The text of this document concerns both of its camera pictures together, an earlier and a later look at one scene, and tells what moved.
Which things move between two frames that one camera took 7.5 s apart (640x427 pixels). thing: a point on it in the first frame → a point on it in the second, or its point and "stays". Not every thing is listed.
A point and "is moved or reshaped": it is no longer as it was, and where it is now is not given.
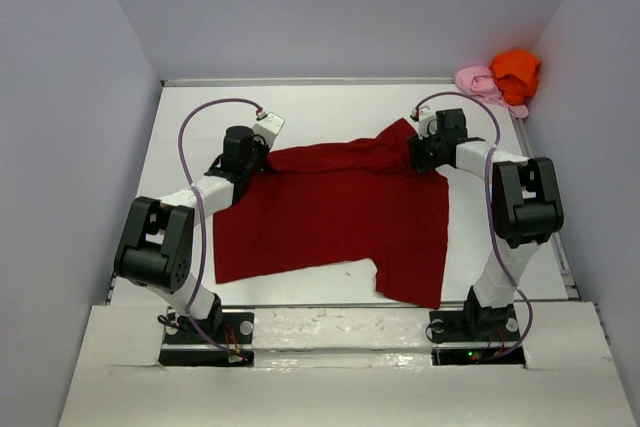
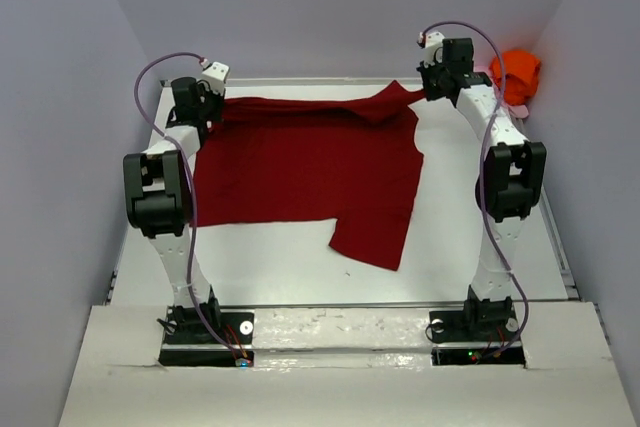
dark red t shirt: [368, 199] is moved or reshaped
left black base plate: [222, 328] stays
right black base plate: [481, 324] stays
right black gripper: [420, 161] → [432, 94]
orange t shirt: [516, 72] stays
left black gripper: [258, 141] → [203, 89]
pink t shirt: [480, 82] stays
